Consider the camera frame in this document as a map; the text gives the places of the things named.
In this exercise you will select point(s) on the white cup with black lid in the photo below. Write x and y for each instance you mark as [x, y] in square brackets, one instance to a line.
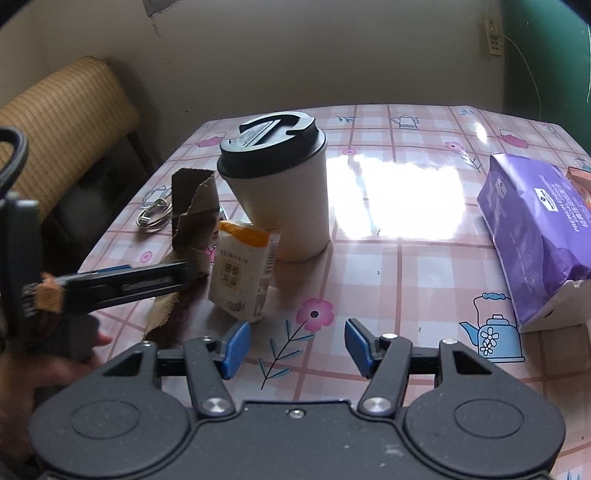
[286, 203]

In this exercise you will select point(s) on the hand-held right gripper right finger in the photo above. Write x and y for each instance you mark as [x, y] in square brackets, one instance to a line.
[358, 350]

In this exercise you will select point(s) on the white orange tissue packet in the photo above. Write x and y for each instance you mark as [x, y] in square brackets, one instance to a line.
[240, 272]

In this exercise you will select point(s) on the brown cardboard sleeve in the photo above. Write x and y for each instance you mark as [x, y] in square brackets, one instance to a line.
[194, 203]

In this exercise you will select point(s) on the green curtain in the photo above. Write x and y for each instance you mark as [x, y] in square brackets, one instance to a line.
[549, 55]

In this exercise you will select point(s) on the purple packet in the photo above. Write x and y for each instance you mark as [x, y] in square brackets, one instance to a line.
[531, 221]

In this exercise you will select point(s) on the wall socket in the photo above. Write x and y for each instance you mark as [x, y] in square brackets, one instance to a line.
[493, 38]

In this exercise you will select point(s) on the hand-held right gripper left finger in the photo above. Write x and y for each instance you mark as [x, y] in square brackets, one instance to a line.
[235, 350]

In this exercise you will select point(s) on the woven bamboo chair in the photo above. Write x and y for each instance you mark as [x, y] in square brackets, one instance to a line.
[69, 115]

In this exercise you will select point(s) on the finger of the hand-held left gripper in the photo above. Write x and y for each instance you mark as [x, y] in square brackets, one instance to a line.
[117, 267]
[115, 288]

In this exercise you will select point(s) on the person's left hand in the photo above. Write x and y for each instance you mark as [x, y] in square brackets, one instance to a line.
[27, 387]

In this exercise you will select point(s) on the pink checked printed tablecloth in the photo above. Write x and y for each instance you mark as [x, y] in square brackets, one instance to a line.
[392, 286]

